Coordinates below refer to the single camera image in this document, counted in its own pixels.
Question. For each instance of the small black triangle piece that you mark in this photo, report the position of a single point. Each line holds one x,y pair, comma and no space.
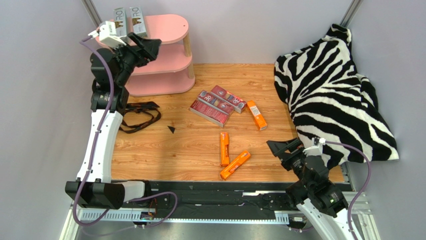
172,129

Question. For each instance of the pink three-tier shelf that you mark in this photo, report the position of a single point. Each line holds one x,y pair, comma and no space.
172,72

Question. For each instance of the red toothpaste box middle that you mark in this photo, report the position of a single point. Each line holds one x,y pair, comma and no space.
215,102

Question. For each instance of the orange toothpaste box far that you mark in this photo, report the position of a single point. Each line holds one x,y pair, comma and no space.
259,120

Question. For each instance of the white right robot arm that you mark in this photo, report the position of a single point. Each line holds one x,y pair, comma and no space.
320,200

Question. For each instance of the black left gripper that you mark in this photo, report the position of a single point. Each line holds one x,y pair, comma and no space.
149,53

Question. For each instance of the teal silver toothpaste box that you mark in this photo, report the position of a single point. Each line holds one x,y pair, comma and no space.
121,23

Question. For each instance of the orange toothpaste box diagonal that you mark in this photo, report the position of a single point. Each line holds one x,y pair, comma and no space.
234,165

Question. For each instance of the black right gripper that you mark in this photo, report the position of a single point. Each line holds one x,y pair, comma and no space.
289,155

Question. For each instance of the orange toothpaste box upright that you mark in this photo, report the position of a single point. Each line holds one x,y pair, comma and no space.
224,149

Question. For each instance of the red toothpaste box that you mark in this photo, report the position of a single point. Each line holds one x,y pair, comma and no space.
215,102
238,103
209,113

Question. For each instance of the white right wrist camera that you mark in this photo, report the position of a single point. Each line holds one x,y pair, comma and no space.
316,148

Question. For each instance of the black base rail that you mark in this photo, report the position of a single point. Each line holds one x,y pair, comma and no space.
164,200

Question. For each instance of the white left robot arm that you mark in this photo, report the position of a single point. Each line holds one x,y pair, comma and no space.
111,68

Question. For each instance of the red toothpaste box front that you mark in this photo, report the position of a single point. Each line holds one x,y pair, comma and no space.
209,113

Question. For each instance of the red toothpaste box back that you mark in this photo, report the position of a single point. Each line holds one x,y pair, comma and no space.
238,103

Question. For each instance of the zebra print cloth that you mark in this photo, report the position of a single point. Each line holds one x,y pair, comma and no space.
328,98

